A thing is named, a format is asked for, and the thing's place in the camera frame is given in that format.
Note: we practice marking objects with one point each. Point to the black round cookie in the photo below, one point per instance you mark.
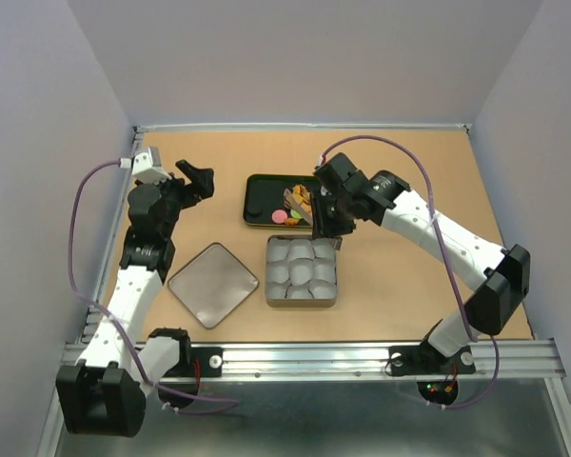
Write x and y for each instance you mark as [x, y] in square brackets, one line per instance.
[254, 211]

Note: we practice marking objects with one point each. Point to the pink round cookie lower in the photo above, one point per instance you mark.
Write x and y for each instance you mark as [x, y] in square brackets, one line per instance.
[279, 216]

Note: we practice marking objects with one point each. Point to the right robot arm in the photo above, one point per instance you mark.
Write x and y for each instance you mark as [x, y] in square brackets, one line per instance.
[498, 277]

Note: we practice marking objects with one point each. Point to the aluminium front rail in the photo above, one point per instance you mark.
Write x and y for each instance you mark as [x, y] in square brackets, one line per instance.
[371, 361]

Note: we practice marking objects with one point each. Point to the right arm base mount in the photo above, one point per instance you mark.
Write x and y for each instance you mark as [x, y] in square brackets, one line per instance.
[423, 360]

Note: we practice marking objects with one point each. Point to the round orange cookie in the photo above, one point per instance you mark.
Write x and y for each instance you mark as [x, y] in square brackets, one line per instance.
[301, 195]

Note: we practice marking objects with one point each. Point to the orange leaf cookie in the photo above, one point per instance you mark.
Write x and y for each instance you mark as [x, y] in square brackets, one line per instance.
[291, 222]

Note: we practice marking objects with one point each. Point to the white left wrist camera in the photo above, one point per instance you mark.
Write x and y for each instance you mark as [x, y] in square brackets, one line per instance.
[146, 166]

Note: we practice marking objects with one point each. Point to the square cookie tin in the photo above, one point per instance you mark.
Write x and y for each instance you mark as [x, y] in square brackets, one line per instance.
[301, 271]

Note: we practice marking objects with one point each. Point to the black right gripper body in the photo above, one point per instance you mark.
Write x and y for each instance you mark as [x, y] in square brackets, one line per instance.
[344, 200]

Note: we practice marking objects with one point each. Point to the black cookie tray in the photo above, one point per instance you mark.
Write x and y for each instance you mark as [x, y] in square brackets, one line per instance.
[267, 190]

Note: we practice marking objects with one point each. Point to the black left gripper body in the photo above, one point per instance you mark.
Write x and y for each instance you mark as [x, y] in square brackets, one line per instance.
[175, 197]

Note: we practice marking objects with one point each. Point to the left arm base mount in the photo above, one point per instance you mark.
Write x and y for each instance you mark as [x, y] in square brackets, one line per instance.
[200, 362]

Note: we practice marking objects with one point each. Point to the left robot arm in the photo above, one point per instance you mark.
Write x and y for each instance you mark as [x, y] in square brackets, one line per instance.
[105, 391]

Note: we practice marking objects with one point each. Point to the tin lid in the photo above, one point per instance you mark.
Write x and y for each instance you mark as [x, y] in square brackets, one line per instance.
[212, 284]

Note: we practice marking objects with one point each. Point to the metal tongs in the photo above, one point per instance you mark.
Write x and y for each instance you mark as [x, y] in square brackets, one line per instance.
[307, 216]

